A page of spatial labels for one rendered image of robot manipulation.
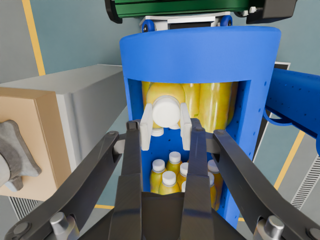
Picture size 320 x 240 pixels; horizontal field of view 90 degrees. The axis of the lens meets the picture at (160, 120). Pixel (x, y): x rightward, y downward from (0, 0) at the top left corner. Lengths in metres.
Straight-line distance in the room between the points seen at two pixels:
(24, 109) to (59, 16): 1.25
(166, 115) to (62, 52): 1.54
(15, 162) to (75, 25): 1.26
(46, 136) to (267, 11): 0.64
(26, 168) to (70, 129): 0.15
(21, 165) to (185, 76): 0.52
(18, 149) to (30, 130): 0.06
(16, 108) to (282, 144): 2.03
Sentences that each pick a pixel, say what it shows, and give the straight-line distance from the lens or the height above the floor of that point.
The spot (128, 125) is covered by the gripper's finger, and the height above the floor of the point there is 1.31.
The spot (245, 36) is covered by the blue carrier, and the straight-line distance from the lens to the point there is 0.24.
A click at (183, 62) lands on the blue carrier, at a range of 0.22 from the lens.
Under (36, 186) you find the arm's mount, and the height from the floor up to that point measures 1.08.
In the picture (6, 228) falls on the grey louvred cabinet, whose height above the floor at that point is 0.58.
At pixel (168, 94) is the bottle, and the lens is 0.23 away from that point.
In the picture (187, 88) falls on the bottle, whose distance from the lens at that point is 0.37.
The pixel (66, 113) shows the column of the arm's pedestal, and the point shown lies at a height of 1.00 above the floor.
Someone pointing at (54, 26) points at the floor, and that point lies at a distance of 1.73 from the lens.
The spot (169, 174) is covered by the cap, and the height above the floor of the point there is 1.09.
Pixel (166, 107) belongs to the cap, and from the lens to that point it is 0.21.
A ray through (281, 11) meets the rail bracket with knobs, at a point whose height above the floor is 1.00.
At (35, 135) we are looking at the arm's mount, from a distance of 0.55.
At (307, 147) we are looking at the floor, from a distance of 2.23.
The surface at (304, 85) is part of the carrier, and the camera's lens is 0.87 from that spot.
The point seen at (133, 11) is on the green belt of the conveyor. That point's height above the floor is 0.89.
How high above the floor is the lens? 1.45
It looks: 66 degrees down
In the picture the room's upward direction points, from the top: 173 degrees counter-clockwise
